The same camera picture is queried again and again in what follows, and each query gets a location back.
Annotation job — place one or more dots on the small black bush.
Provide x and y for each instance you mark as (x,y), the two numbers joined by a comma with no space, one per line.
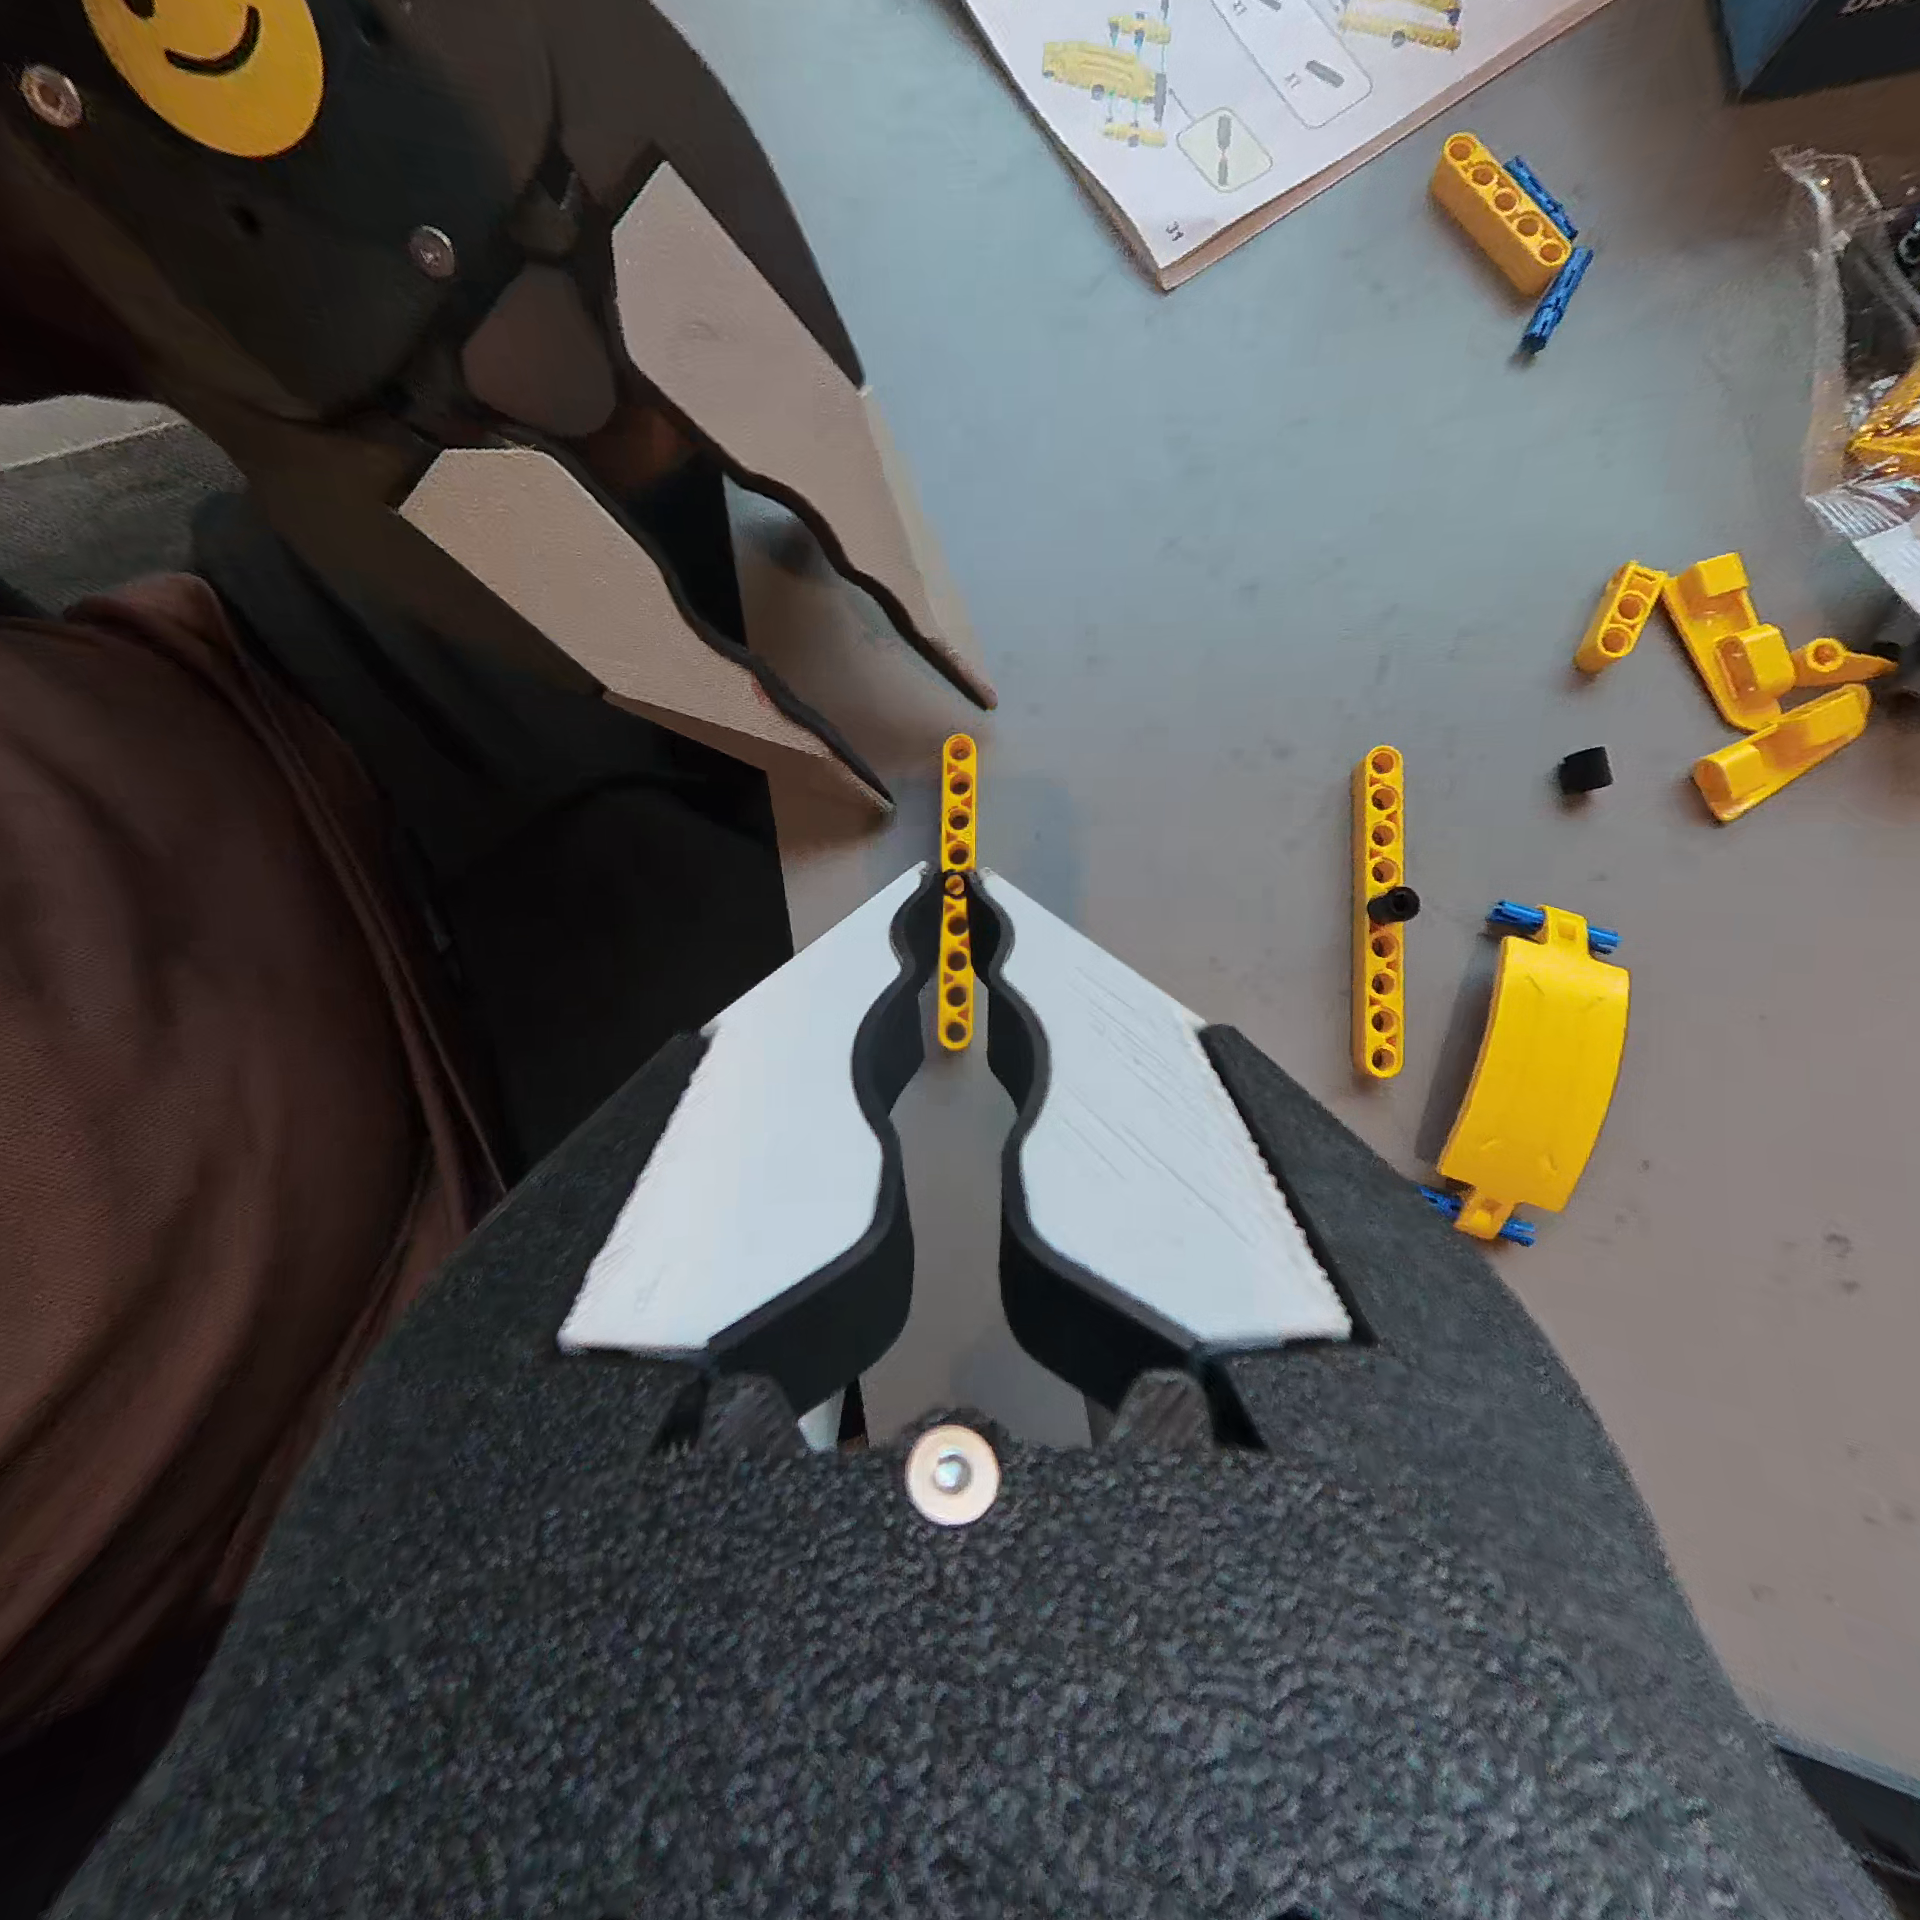
(1583,770)

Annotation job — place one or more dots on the blue cardboard kit box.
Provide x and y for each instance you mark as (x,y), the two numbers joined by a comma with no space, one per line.
(1816,43)

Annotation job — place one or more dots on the clear bag yellow connectors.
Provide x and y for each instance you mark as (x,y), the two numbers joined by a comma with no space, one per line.
(1868,374)

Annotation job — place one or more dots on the grey desk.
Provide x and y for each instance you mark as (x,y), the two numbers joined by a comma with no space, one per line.
(1200,493)

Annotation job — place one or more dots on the person's left forearm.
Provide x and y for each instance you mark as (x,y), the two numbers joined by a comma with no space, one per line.
(59,300)

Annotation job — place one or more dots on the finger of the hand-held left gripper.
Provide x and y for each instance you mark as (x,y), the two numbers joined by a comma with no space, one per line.
(556,570)
(735,345)

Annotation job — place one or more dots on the short thick yellow beam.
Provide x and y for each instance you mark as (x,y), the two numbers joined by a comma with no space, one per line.
(1499,233)

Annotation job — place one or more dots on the long yellow holed beam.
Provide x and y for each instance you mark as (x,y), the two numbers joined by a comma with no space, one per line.
(1377,826)
(956,779)

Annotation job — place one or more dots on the blue connector pin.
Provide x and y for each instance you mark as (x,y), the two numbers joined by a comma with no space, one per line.
(1440,1200)
(1515,914)
(1555,300)
(1540,194)

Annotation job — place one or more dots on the yellow curved panel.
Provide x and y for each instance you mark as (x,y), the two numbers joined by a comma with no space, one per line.
(1539,1073)

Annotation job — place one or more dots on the yellow slanted brick piece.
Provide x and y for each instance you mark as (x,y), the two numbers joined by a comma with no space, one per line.
(1779,756)

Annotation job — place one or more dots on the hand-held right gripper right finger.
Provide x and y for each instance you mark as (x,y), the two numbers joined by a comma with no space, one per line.
(1170,1170)

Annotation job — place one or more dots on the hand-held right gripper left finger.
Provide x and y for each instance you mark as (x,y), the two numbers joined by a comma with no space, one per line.
(735,1170)

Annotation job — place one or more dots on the person's torso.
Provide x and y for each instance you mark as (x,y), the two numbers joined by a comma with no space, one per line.
(195,1049)

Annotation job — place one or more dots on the white instruction booklet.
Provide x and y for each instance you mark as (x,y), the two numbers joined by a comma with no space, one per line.
(1200,118)

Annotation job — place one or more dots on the small yellow three-hole beam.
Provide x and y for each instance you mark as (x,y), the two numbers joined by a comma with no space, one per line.
(1621,616)

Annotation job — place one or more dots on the yellow angled panel piece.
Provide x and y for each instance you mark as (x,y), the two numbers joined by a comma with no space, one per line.
(1724,629)

